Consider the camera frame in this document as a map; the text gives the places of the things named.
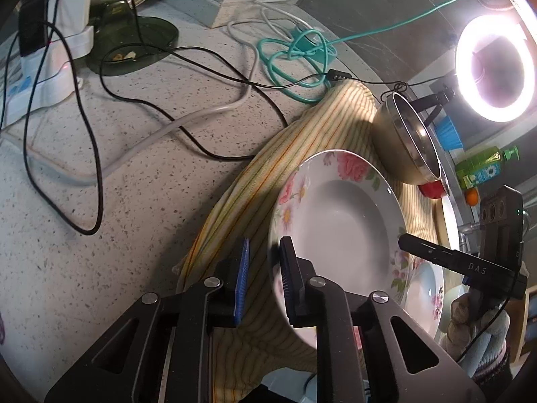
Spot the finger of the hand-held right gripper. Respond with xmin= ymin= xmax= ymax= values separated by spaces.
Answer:
xmin=398 ymin=234 xmax=518 ymax=278

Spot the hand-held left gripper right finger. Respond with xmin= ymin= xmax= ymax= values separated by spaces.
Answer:
xmin=279 ymin=236 xmax=487 ymax=403

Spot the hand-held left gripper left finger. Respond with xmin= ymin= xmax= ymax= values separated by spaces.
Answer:
xmin=44 ymin=237 xmax=251 ymax=403

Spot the large floral plate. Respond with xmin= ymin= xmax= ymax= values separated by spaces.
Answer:
xmin=267 ymin=150 xmax=408 ymax=350

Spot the stainless steel bowl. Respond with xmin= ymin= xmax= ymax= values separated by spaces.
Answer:
xmin=371 ymin=91 xmax=450 ymax=196

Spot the person's right forearm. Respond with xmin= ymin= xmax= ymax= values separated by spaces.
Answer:
xmin=455 ymin=302 xmax=512 ymax=385

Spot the person's right hand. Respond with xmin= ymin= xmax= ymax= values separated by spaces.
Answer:
xmin=445 ymin=292 xmax=483 ymax=347

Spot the chrome faucet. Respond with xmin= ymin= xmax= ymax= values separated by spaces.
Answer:
xmin=458 ymin=222 xmax=483 ymax=257

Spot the small floral plate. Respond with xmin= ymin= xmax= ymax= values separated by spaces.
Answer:
xmin=394 ymin=260 xmax=445 ymax=341

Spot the green dish soap bottle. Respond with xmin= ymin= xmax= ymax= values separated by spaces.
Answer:
xmin=455 ymin=145 xmax=520 ymax=189

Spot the red bowl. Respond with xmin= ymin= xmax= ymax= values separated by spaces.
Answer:
xmin=417 ymin=180 xmax=446 ymax=199

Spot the striped yellow cloth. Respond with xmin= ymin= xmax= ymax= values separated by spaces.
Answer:
xmin=174 ymin=81 xmax=445 ymax=403

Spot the blue silicone cup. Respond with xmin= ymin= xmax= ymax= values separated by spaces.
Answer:
xmin=434 ymin=115 xmax=466 ymax=152

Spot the black tripod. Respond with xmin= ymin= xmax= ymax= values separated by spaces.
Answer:
xmin=409 ymin=80 xmax=458 ymax=129

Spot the green glass dish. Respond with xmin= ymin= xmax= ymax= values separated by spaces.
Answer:
xmin=86 ymin=0 xmax=180 ymax=77

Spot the white power strip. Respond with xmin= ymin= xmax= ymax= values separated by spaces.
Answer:
xmin=0 ymin=56 xmax=75 ymax=129

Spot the white charger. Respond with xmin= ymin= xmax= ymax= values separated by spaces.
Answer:
xmin=46 ymin=0 xmax=95 ymax=57

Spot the black power adapter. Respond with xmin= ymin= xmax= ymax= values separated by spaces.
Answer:
xmin=19 ymin=0 xmax=54 ymax=57

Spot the thick black cable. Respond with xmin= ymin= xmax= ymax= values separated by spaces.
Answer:
xmin=23 ymin=17 xmax=105 ymax=236
xmin=100 ymin=46 xmax=291 ymax=161

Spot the ring light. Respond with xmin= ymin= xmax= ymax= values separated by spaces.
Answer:
xmin=455 ymin=13 xmax=537 ymax=123

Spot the white hose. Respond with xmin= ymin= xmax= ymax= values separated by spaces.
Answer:
xmin=0 ymin=0 xmax=311 ymax=185

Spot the thin black cable with switch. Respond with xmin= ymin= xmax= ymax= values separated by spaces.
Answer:
xmin=113 ymin=0 xmax=456 ymax=93

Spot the teal cable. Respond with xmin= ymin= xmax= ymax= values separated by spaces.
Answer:
xmin=257 ymin=0 xmax=479 ymax=103

